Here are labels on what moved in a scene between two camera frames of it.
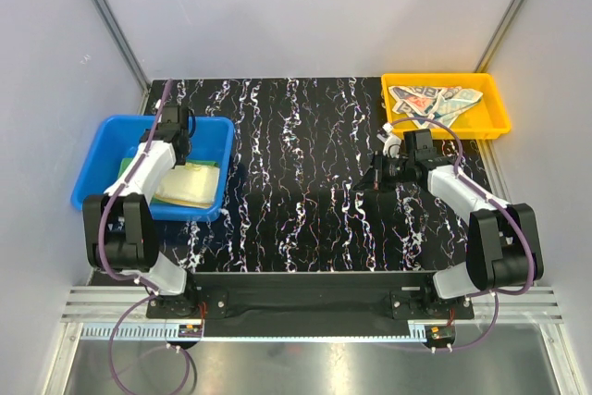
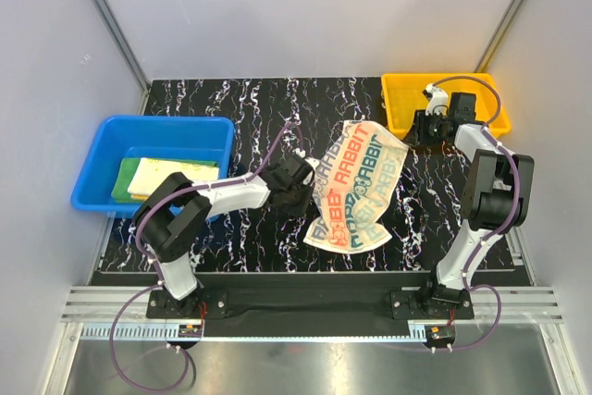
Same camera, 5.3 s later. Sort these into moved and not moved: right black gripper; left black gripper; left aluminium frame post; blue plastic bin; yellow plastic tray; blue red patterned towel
Moved: right black gripper; blue red patterned towel; left black gripper
Not moved: blue plastic bin; yellow plastic tray; left aluminium frame post
